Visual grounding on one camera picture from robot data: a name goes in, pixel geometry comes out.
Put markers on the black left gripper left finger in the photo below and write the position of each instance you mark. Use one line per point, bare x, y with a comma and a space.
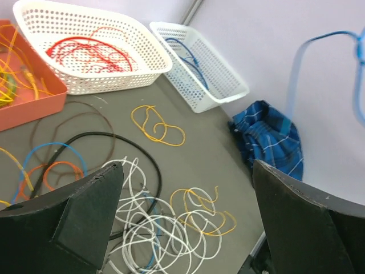
63, 231

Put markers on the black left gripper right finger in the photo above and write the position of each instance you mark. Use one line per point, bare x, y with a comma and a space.
308, 230

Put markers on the blue plaid cloth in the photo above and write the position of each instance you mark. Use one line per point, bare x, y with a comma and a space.
261, 132

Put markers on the orange cardboard box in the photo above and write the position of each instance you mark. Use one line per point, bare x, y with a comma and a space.
30, 90

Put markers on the white empty perforated basket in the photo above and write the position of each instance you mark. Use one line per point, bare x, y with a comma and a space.
199, 73

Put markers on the white basket with red cable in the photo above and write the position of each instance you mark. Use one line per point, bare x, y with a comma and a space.
92, 50

